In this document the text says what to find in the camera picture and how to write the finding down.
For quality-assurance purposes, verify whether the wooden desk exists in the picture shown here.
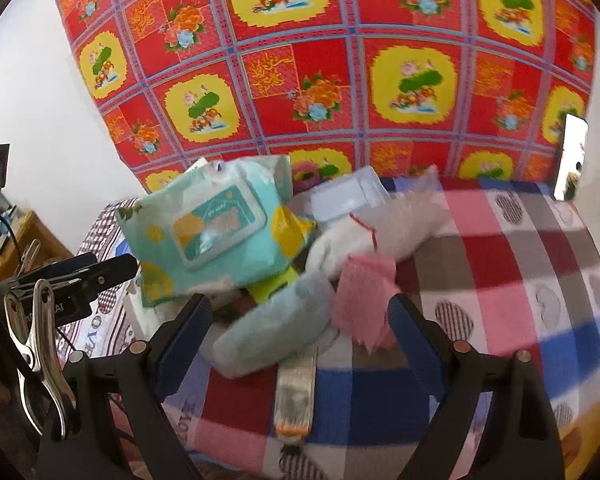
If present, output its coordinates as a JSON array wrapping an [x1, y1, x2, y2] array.
[[0, 210, 76, 281]]

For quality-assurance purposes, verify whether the pink paper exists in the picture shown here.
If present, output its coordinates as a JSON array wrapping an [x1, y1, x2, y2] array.
[[330, 254, 401, 353]]

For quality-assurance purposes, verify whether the white folded towel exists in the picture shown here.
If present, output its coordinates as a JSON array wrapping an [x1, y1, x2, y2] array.
[[305, 215, 381, 281]]

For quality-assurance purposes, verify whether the blue face mask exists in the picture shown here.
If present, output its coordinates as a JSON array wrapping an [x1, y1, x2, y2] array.
[[212, 275, 338, 378]]

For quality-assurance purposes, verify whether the teal wet wipes pack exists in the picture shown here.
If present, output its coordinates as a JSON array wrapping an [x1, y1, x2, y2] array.
[[116, 155, 317, 308]]

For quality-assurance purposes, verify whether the beige paper strip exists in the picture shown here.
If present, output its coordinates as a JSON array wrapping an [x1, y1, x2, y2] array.
[[275, 345, 318, 443]]

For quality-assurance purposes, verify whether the red floral printed blanket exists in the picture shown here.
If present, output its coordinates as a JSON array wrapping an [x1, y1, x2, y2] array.
[[52, 0, 598, 196]]

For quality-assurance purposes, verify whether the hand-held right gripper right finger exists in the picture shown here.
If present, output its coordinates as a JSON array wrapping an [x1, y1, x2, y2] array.
[[387, 294, 566, 480]]

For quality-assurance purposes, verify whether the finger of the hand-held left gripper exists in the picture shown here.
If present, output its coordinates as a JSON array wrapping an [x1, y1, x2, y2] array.
[[94, 253, 139, 288]]

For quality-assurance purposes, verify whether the white selfie stick box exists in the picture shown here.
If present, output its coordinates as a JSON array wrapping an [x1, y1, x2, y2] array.
[[250, 262, 301, 306]]

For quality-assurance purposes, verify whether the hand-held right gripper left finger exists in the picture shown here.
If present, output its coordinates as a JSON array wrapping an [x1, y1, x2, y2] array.
[[35, 294, 212, 480]]

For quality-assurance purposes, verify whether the white plastic tray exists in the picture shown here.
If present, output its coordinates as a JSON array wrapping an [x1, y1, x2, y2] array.
[[310, 166, 388, 226]]

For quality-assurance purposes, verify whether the clear plastic bag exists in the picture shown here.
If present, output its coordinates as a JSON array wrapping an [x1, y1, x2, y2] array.
[[380, 165, 453, 261]]

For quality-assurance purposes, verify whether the checked heart bed sheet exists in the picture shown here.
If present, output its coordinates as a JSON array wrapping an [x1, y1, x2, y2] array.
[[60, 177, 600, 480]]

